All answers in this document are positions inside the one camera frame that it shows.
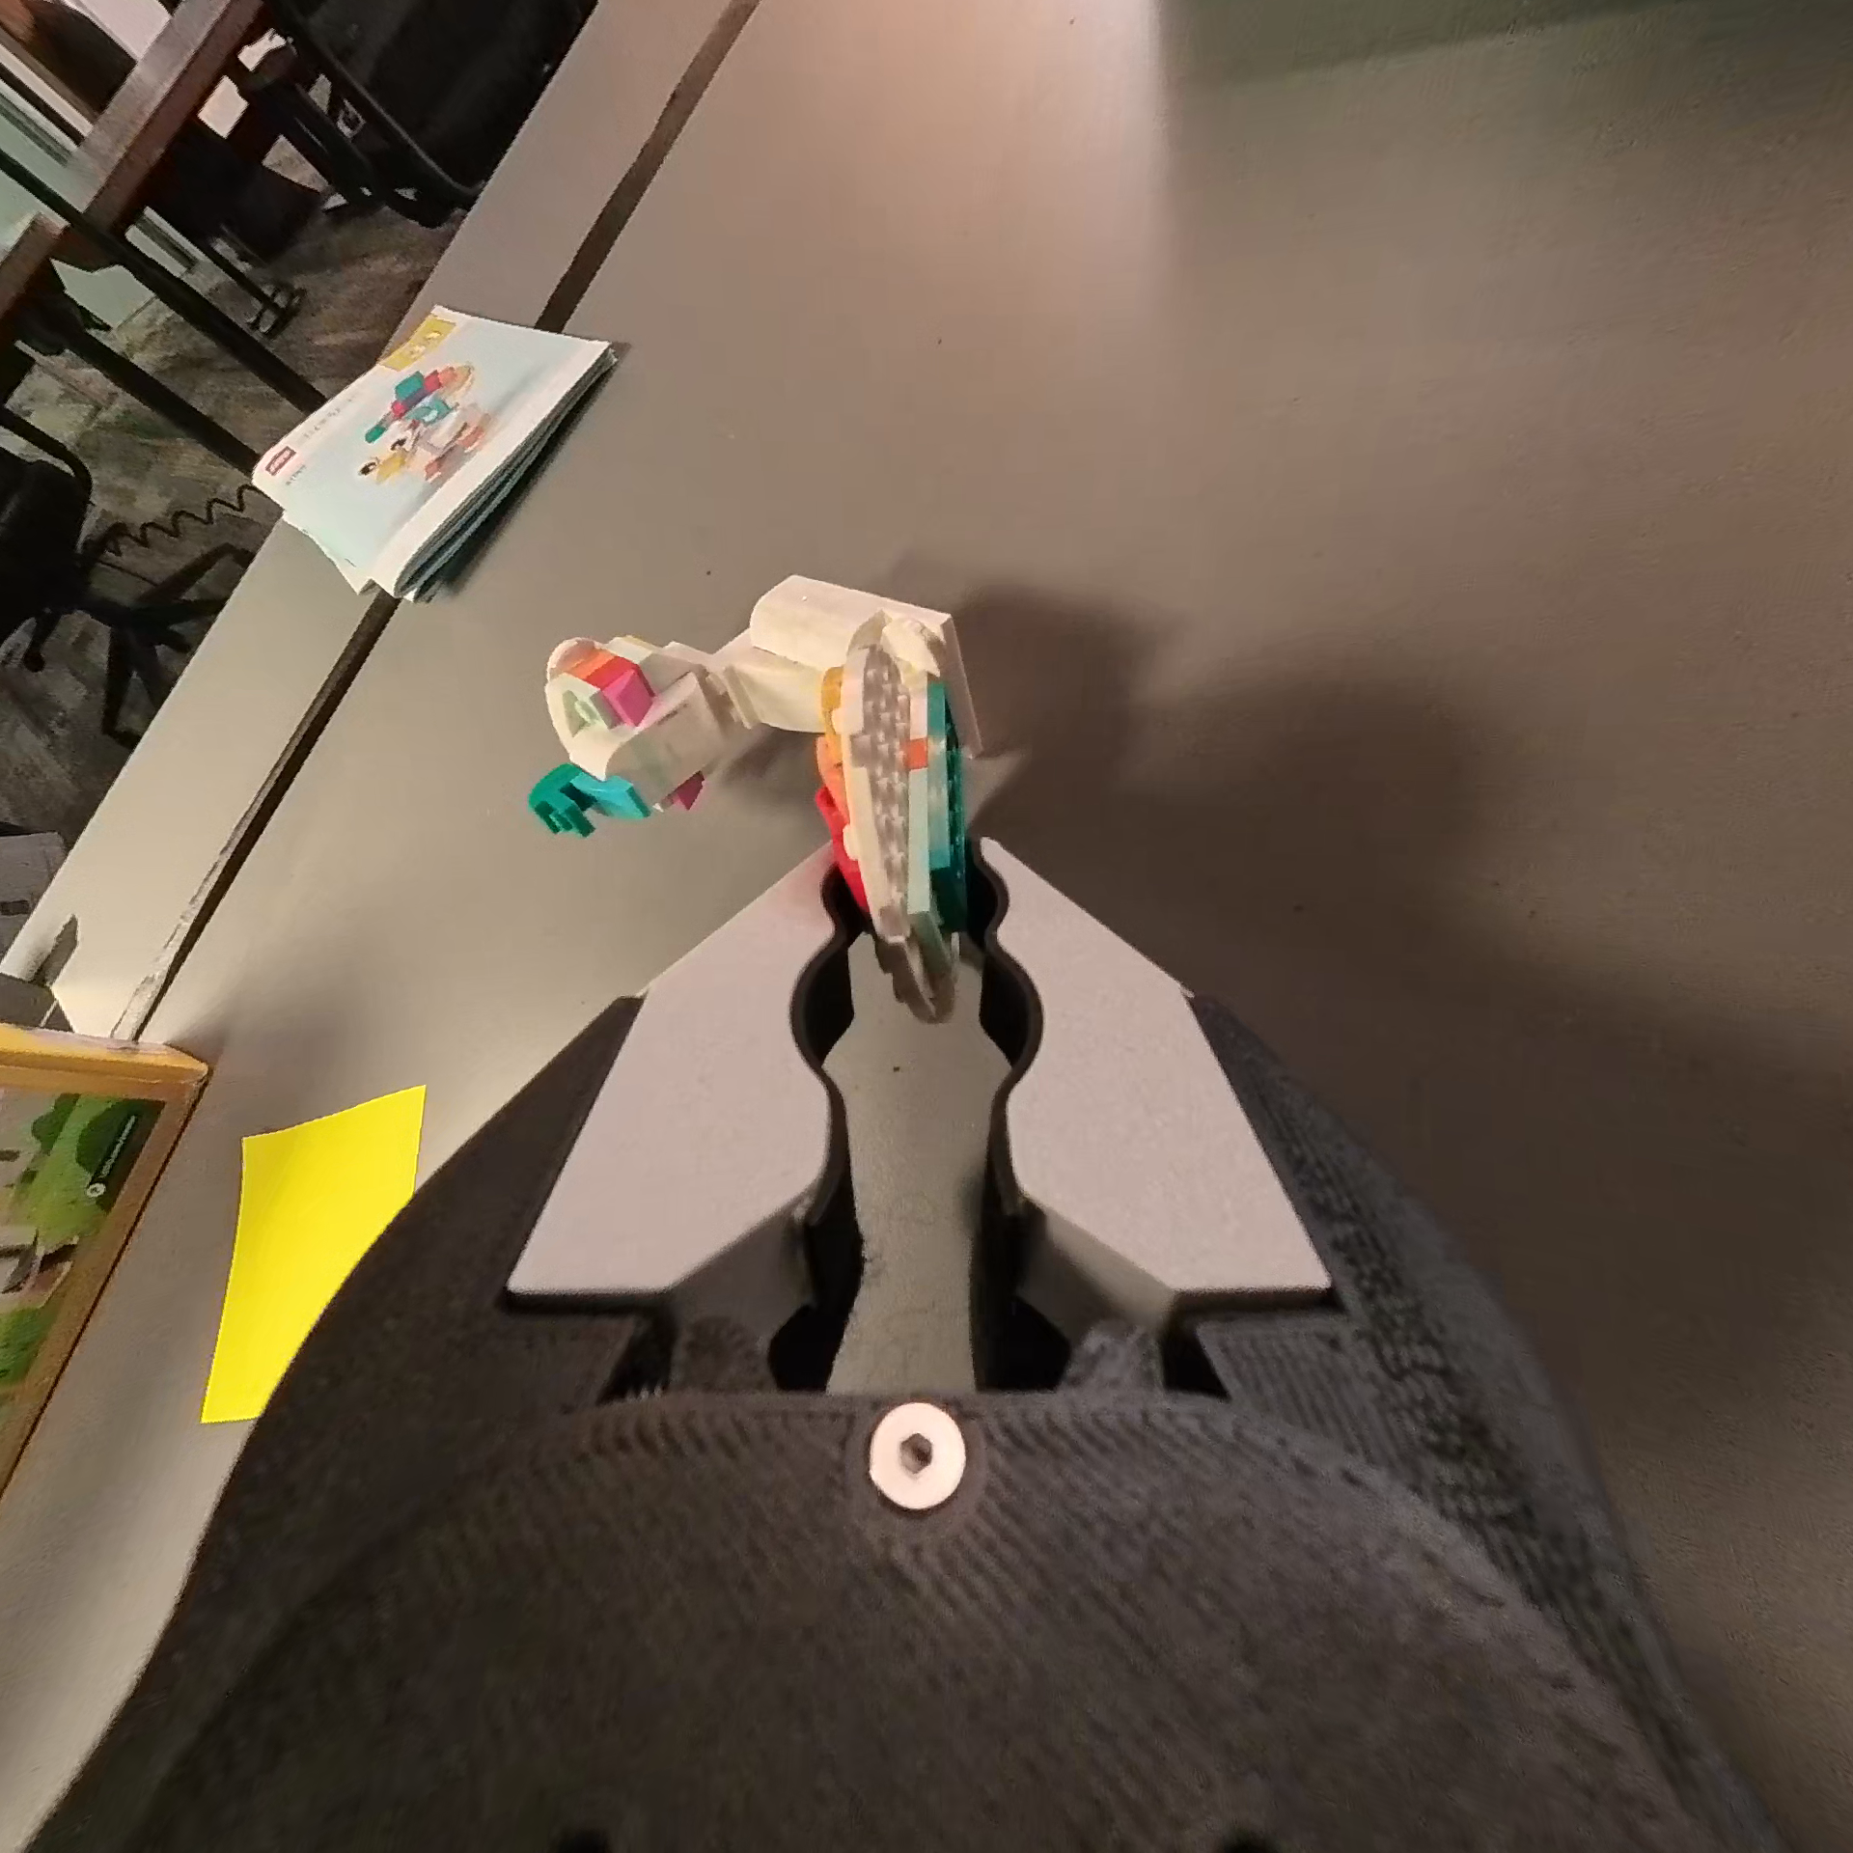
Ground lego instruction booklet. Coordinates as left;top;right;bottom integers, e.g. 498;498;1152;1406
253;306;617;604

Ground yellow sticky note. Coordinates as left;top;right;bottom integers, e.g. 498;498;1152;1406
201;1086;430;1428

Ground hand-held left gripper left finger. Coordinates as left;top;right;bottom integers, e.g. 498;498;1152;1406
504;848;871;1299

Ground round white lego base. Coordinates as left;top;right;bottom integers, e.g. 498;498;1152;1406
815;616;996;1028

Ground black mesh office chair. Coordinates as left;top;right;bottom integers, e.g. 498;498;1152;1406
272;0;599;232

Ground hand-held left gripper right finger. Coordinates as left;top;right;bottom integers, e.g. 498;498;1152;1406
973;837;1334;1325

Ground long wooden table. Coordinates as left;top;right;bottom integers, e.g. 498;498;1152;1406
0;0;337;426

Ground yellow lego box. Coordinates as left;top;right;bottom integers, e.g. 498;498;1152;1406
0;1018;215;1495

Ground coiled black cable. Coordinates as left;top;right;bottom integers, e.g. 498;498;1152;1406
120;490;272;555

